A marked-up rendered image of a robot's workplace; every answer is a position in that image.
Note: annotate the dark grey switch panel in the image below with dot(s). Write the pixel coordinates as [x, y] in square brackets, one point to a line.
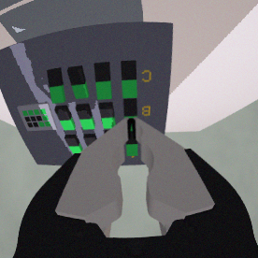
[130, 62]

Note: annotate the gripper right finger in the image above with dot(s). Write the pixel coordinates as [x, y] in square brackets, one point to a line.
[181, 185]

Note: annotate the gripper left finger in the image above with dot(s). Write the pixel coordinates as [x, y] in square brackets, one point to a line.
[86, 188]

